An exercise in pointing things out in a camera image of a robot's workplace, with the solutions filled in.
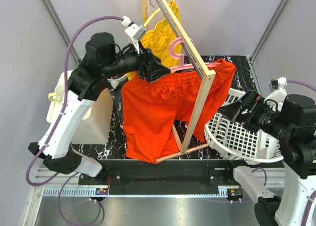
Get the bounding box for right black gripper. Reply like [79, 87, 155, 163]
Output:
[217, 87, 292, 138]

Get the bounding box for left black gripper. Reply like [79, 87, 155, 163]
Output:
[103, 37, 171, 82]

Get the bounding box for pink plastic hanger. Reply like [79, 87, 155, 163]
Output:
[162, 37, 220, 75]

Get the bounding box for orange shorts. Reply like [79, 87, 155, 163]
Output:
[121, 59, 236, 163]

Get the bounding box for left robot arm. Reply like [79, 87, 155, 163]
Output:
[28, 33, 171, 184]

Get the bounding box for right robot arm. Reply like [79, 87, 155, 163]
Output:
[218, 90, 316, 226]

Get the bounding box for yellow shorts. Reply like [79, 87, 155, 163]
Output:
[127, 0, 182, 81]

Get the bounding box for yellow plastic hanger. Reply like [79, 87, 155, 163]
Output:
[144, 8, 161, 27]

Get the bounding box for white laundry basket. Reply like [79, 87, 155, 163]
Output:
[203, 88, 284, 165]

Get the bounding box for wooden clothes rack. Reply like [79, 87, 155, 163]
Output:
[132, 0, 216, 164]

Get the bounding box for white storage bin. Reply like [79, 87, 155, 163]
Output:
[46, 73, 113, 144]

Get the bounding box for pale yellow mug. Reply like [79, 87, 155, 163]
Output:
[48, 92, 62, 103]

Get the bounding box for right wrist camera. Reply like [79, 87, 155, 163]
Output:
[267, 77, 287, 104]

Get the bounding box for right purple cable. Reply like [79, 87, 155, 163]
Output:
[286, 79, 316, 92]

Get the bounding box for purple cable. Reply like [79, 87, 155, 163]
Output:
[286, 79, 316, 92]
[26, 15, 125, 186]

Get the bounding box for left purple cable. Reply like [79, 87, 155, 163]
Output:
[26, 15, 125, 186]

